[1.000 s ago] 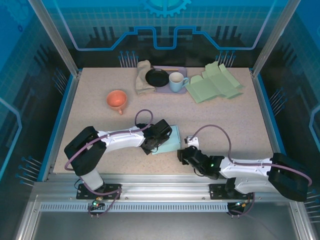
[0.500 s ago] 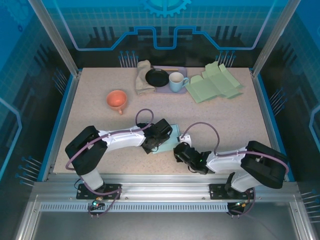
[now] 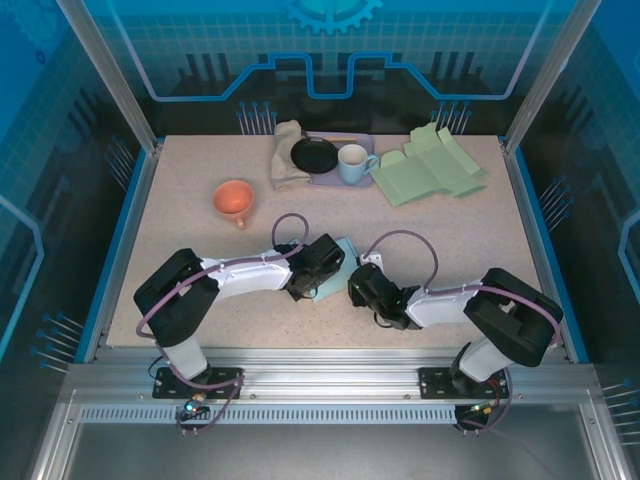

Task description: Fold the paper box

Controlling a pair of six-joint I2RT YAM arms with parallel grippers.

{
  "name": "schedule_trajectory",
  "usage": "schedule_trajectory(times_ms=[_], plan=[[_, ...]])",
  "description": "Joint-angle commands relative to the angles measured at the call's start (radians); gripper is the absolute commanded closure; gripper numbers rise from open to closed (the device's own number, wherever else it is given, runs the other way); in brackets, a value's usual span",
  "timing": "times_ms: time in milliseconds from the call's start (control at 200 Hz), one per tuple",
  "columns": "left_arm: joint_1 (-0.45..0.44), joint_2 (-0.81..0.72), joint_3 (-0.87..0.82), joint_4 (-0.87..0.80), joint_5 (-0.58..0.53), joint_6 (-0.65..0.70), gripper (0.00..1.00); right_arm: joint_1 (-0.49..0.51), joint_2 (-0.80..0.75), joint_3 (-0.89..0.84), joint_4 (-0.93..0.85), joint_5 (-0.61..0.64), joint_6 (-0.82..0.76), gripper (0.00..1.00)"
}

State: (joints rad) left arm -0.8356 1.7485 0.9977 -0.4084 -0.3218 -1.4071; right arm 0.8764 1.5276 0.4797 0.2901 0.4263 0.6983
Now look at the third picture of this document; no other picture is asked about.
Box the light blue paper box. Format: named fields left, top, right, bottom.
left=310, top=236, right=359, bottom=305

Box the light green paper box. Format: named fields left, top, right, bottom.
left=372, top=124, right=490, bottom=208

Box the lavender tray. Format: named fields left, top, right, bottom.
left=299, top=130, right=377, bottom=189

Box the light blue mug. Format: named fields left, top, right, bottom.
left=337, top=143, right=380, bottom=185

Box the beige cloth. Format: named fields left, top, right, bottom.
left=269, top=119, right=315, bottom=193

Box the black round pan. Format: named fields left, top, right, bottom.
left=290, top=138, right=339, bottom=175

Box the orange cup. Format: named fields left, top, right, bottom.
left=212, top=179, right=256, bottom=231

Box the small LED circuit board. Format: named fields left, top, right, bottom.
left=467, top=399, right=504, bottom=419
left=177, top=399, right=209, bottom=420

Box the long aluminium frame rail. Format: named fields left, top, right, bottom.
left=62, top=346, right=601, bottom=407

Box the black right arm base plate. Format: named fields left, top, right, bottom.
left=418, top=367, right=512, bottom=401

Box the white slotted cable duct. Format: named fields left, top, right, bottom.
left=79, top=405, right=459, bottom=426

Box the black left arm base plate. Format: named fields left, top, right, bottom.
left=152, top=367, right=245, bottom=401

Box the aluminium side rail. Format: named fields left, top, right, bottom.
left=501, top=137, right=577, bottom=364
left=82, top=139, right=164, bottom=364

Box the aluminium frame post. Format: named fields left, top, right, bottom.
left=54, top=0, right=164, bottom=154
left=504, top=0, right=594, bottom=154

